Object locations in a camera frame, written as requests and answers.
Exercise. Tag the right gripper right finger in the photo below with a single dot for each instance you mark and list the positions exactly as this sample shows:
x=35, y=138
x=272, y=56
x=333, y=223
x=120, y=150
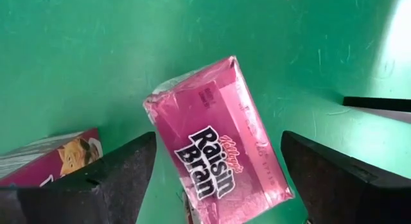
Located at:
x=346, y=198

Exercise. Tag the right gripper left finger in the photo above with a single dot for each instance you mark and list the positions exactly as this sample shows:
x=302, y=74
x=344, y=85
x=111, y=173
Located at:
x=106, y=198

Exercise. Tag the Raisin Bran cereal box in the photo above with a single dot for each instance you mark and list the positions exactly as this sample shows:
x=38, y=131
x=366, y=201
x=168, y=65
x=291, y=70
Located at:
x=208, y=127
x=48, y=163

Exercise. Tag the wooden shelf with black frame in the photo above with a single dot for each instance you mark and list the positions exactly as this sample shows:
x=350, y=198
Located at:
x=379, y=103

